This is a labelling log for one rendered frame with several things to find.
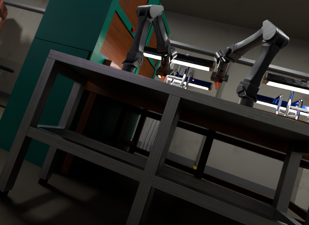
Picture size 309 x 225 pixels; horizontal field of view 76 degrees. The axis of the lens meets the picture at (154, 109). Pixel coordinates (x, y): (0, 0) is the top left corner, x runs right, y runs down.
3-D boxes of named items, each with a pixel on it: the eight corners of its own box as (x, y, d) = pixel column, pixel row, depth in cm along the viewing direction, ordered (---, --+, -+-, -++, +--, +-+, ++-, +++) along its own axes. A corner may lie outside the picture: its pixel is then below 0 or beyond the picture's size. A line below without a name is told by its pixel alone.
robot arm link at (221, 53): (209, 56, 123) (222, 39, 116) (219, 62, 126) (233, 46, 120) (214, 66, 114) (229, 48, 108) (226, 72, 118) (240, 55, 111)
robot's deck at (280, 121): (349, 148, 65) (351, 136, 65) (47, 57, 89) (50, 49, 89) (255, 142, 153) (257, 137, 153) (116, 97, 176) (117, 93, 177)
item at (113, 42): (93, 52, 135) (139, -69, 144) (33, 37, 151) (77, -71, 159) (148, 97, 265) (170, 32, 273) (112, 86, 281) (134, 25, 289)
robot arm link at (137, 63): (130, 58, 109) (124, 53, 105) (143, 59, 104) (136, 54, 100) (127, 68, 109) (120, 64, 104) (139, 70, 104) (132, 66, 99)
